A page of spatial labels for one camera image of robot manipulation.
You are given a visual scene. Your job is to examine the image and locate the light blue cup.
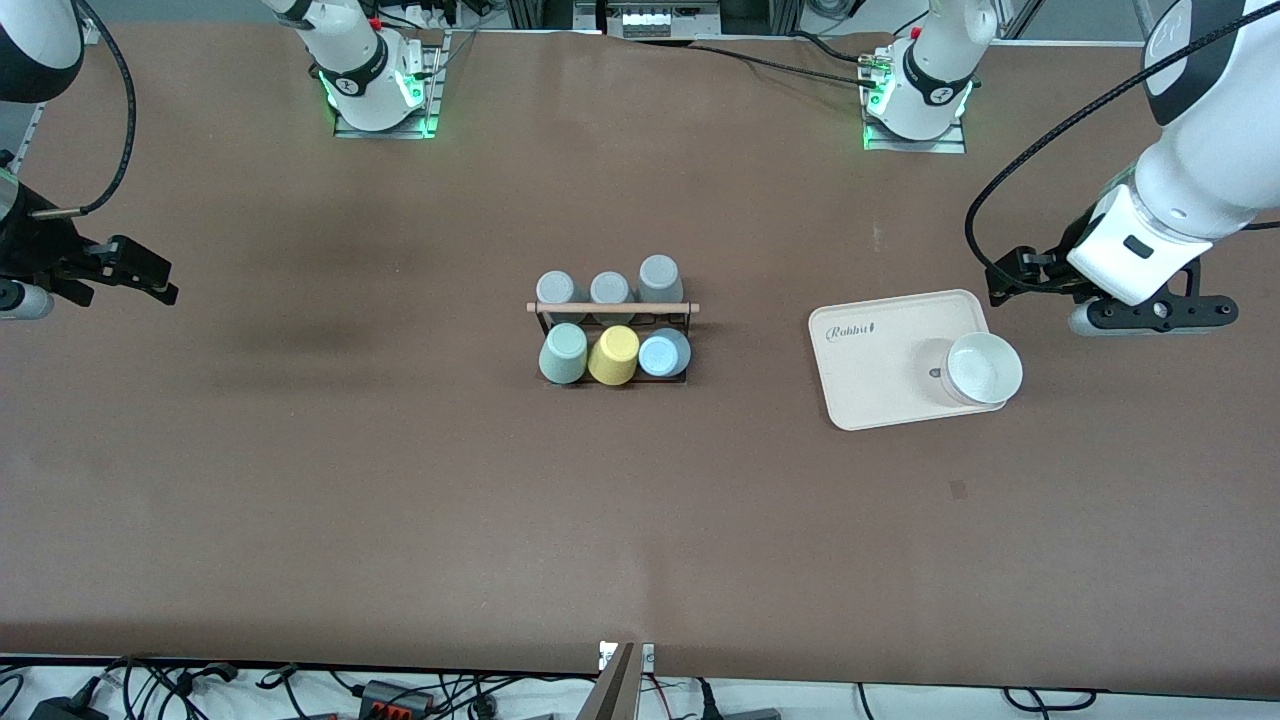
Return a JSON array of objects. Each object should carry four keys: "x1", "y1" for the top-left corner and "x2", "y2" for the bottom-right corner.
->
[{"x1": 638, "y1": 327, "x2": 692, "y2": 379}]

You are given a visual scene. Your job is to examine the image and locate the pale green cup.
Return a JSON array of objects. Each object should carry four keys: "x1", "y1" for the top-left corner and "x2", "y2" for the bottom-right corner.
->
[{"x1": 539, "y1": 322, "x2": 589, "y2": 386}]

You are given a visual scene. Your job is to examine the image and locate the white bowl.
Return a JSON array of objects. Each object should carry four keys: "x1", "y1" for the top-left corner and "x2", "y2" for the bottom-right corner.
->
[{"x1": 938, "y1": 332, "x2": 1024, "y2": 408}]

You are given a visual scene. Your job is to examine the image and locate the cream plastic tray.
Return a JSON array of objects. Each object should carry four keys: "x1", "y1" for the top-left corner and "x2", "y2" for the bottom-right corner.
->
[{"x1": 808, "y1": 289, "x2": 1011, "y2": 432}]

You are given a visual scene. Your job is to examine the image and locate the grey cup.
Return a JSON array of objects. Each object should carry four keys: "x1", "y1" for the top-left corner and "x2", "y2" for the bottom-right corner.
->
[
  {"x1": 638, "y1": 255, "x2": 685, "y2": 304},
  {"x1": 590, "y1": 271, "x2": 634, "y2": 328},
  {"x1": 536, "y1": 271, "x2": 589, "y2": 326}
]

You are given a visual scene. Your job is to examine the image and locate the yellow cup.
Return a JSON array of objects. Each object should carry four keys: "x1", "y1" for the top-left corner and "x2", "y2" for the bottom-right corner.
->
[{"x1": 588, "y1": 325, "x2": 641, "y2": 386}]

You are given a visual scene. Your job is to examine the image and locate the black power adapter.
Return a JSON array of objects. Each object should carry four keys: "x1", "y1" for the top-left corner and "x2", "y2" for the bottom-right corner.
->
[{"x1": 28, "y1": 697, "x2": 109, "y2": 720}]

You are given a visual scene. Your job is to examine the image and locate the white power strip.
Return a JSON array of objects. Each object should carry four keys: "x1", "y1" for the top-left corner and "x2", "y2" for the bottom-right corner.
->
[{"x1": 620, "y1": 3, "x2": 723, "y2": 39}]

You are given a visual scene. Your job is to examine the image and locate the black terminal block red levers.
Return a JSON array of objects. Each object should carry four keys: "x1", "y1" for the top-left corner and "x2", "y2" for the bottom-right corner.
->
[{"x1": 358, "y1": 680, "x2": 438, "y2": 717}]

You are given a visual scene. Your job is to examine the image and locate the grey angled pole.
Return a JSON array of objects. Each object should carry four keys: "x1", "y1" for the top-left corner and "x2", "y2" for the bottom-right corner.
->
[{"x1": 577, "y1": 643, "x2": 638, "y2": 720}]

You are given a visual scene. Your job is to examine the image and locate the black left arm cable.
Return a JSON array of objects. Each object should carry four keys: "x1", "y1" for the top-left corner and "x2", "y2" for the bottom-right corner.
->
[{"x1": 964, "y1": 0, "x2": 1276, "y2": 291}]

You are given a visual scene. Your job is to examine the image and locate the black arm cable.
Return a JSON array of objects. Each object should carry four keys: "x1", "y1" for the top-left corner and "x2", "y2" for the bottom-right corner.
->
[
  {"x1": 964, "y1": 0, "x2": 1276, "y2": 291},
  {"x1": 30, "y1": 0, "x2": 136, "y2": 217}
]

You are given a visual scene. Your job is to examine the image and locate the black left camera mount bracket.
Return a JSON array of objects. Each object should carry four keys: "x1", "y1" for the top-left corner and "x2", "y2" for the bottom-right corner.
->
[{"x1": 1090, "y1": 262, "x2": 1239, "y2": 333}]

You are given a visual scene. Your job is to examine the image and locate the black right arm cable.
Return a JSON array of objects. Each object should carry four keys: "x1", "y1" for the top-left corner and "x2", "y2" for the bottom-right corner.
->
[{"x1": 30, "y1": 0, "x2": 136, "y2": 217}]

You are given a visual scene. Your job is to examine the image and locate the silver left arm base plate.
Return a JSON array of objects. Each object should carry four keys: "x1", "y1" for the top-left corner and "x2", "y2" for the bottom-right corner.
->
[{"x1": 862, "y1": 45, "x2": 969, "y2": 154}]

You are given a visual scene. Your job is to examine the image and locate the black table cable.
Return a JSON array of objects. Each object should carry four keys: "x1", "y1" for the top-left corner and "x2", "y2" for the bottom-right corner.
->
[{"x1": 690, "y1": 40, "x2": 881, "y2": 86}]

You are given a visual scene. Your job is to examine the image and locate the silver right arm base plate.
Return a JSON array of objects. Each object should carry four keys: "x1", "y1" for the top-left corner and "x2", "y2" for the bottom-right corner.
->
[{"x1": 333, "y1": 30, "x2": 451, "y2": 139}]

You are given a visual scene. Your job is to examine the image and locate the black wire cup rack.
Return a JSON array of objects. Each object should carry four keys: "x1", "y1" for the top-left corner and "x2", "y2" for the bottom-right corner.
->
[{"x1": 527, "y1": 300, "x2": 701, "y2": 388}]

